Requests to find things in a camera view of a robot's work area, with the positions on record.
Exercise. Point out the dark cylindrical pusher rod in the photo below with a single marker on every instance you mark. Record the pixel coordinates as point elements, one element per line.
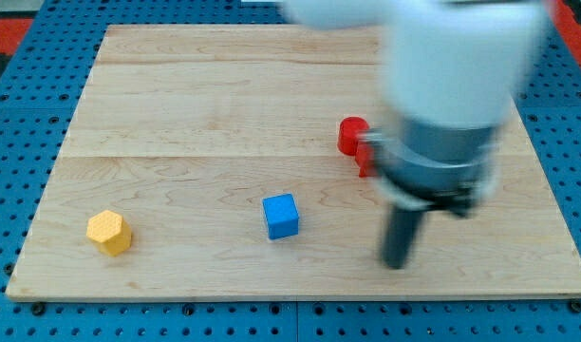
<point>400,230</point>

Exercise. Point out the yellow hexagon block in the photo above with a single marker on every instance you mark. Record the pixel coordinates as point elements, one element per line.
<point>109,232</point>

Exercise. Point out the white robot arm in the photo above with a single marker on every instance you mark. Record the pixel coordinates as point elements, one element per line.
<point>448,69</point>

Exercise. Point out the red cylinder block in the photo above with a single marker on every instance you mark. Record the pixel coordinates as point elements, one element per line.
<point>350,129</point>

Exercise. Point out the wooden board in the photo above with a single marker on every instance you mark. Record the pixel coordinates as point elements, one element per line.
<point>185,129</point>

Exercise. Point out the blue cube block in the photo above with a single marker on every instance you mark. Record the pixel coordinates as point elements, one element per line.
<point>281,216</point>

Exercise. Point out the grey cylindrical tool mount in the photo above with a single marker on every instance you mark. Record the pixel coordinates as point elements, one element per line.
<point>425,166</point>

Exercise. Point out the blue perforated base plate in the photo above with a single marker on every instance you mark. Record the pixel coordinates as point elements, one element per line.
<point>56,43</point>

